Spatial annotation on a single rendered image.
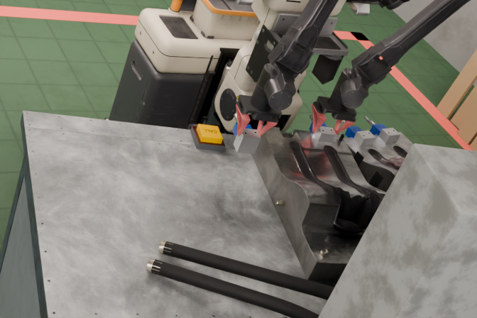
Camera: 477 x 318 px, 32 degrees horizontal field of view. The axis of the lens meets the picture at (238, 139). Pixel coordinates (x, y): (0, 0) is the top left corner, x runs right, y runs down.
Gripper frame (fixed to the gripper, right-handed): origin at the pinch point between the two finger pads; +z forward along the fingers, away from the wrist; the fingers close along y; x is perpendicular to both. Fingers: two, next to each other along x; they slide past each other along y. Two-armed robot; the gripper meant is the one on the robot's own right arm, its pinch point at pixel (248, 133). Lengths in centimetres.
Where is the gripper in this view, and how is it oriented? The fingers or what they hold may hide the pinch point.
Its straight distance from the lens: 214.5
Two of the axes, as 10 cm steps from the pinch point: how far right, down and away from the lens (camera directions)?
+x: -2.6, -6.2, 7.4
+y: 9.1, 1.0, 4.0
